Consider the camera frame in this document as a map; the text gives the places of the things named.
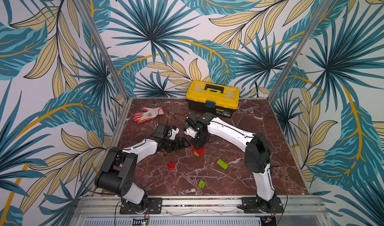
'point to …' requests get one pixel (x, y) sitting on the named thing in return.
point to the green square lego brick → (202, 184)
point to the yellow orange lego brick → (196, 153)
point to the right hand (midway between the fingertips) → (197, 145)
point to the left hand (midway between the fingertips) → (184, 147)
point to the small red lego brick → (172, 166)
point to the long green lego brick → (222, 164)
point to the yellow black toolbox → (209, 97)
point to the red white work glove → (150, 113)
